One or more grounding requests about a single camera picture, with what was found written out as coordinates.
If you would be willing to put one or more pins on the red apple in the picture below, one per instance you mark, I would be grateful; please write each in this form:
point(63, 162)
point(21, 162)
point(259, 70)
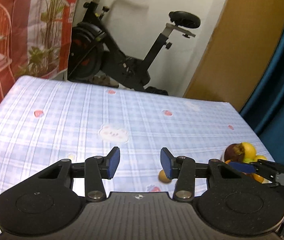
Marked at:
point(234, 152)

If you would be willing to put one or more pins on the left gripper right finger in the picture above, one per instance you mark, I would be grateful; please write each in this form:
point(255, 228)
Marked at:
point(183, 169)

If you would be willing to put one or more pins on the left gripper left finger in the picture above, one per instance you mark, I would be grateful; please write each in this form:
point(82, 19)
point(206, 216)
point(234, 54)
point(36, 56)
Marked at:
point(98, 168)

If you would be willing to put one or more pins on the yellow lemon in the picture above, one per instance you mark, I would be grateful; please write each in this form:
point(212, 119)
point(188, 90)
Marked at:
point(249, 150)
point(259, 157)

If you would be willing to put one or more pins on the blue plaid tablecloth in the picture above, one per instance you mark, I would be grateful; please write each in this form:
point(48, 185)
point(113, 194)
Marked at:
point(43, 121)

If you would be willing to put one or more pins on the wooden board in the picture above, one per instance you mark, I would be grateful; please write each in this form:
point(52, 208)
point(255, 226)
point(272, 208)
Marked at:
point(238, 52)

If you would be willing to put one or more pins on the green apple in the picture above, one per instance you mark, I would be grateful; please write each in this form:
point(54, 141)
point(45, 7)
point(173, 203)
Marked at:
point(247, 160)

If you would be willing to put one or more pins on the beige plate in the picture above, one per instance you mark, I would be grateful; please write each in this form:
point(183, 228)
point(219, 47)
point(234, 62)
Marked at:
point(266, 181)

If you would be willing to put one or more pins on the blue curtain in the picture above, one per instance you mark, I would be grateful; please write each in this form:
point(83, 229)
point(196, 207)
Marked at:
point(279, 92)

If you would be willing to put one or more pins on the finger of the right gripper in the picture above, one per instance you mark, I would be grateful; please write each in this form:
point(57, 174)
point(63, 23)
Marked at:
point(242, 167)
point(268, 170)

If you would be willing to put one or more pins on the black exercise bike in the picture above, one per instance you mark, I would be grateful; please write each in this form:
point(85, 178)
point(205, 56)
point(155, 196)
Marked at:
point(95, 52)

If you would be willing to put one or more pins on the printed pink backdrop cloth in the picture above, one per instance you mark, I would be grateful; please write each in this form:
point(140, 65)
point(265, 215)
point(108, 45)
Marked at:
point(34, 39)

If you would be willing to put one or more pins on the sandal on floor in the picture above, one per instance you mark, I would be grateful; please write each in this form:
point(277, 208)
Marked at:
point(105, 80)

